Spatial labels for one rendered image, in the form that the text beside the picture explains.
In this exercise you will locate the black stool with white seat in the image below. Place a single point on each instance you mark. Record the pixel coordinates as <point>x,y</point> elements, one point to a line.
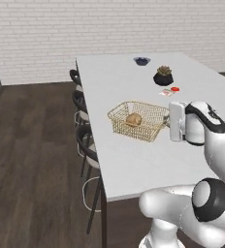
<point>75,77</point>
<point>87,147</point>
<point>80,103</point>

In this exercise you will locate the succulent in black pot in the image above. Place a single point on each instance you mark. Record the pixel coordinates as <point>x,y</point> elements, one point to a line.
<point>163,77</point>

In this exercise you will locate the dark blue bowl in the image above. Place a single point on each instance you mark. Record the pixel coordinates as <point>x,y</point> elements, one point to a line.
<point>142,60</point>

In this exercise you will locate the brown bread roll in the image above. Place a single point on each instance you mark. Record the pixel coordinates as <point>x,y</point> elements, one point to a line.
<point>134,119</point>

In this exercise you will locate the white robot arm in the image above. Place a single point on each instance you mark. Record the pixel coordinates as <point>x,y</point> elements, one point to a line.
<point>214,155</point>

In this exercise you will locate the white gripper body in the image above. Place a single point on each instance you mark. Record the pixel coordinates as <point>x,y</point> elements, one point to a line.
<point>176,122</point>

